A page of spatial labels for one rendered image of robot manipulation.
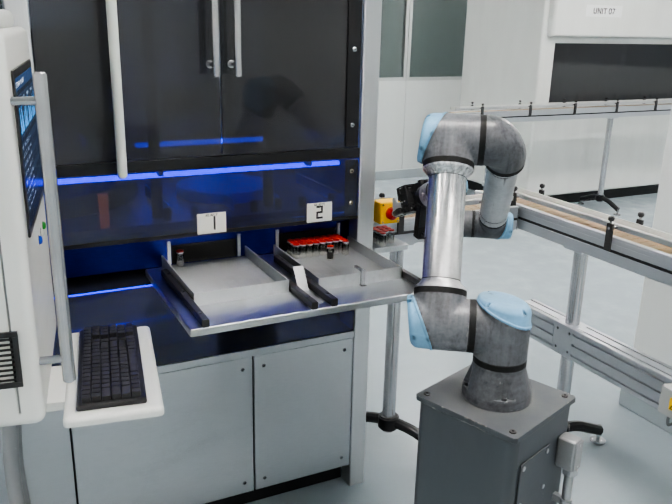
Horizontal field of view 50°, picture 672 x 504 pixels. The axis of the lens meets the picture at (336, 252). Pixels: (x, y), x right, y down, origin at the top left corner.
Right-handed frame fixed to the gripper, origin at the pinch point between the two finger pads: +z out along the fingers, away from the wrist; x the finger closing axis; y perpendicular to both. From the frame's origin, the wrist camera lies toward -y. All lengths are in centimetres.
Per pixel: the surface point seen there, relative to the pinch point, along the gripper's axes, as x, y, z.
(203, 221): 61, 5, 3
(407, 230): -14.3, -2.9, 18.1
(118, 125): 84, 28, -16
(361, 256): 13.1, -11.0, 3.0
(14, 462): 117, -50, 2
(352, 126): 14.3, 27.4, -7.8
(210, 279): 62, -12, 1
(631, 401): -124, -85, 41
